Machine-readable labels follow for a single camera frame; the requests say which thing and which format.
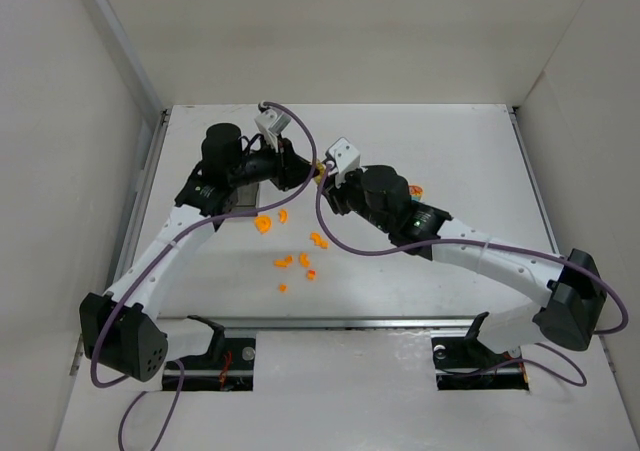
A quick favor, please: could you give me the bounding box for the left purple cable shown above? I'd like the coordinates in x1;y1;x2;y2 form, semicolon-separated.
89;100;319;447

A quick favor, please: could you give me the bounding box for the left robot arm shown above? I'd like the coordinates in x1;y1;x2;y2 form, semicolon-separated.
79;123;317;388

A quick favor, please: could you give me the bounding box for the orange half-round lego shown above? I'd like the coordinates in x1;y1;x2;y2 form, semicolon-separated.
254;215;273;234

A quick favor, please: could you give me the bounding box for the aluminium front rail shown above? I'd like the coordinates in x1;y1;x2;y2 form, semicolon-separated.
219;318;474;331

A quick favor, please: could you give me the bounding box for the grey transparent container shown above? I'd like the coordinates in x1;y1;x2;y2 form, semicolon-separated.
224;183;260;212

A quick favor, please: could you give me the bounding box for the orange curved lego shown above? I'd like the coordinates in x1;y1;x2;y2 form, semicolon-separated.
310;232;323;247
278;209;288;224
299;253;311;267
273;255;293;268

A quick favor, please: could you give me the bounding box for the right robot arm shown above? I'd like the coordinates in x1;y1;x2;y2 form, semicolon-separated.
316;165;607;354

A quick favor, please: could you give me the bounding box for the yellow long lego plate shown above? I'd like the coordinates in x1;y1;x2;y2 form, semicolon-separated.
313;161;327;186

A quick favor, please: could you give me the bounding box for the colourful lego figure stack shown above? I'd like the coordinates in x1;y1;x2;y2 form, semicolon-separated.
408;185;424;202

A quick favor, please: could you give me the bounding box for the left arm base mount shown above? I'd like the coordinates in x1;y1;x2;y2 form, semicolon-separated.
159;316;257;392

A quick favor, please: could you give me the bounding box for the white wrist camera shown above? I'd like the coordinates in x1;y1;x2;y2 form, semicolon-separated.
254;102;291;153
325;137;361;188

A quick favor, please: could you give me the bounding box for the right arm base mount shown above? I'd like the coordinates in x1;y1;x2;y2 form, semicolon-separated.
431;312;529;391

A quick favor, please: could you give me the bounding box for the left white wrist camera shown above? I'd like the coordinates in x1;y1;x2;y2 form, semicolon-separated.
254;102;291;153

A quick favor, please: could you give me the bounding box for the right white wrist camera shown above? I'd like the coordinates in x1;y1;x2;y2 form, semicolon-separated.
325;137;361;188

